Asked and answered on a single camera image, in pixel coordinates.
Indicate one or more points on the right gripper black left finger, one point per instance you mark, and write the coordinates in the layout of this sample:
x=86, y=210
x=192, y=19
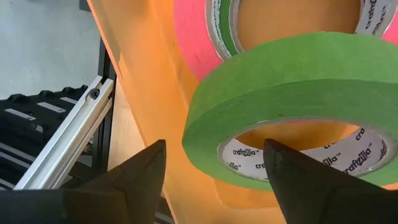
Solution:
x=124, y=199

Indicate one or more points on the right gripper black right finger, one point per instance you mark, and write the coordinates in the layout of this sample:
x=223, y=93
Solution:
x=311, y=196

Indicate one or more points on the green tape roll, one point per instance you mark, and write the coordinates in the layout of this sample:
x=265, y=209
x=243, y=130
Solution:
x=280, y=87
x=228, y=28

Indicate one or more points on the pink tape roll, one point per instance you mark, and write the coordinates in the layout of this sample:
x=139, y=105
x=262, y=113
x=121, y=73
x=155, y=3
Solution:
x=192, y=37

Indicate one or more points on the orange translucent bin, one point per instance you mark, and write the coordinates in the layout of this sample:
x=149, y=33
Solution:
x=149, y=77

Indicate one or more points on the silver aluminium rail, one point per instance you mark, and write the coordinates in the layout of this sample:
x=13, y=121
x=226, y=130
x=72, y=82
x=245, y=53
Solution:
x=68, y=140

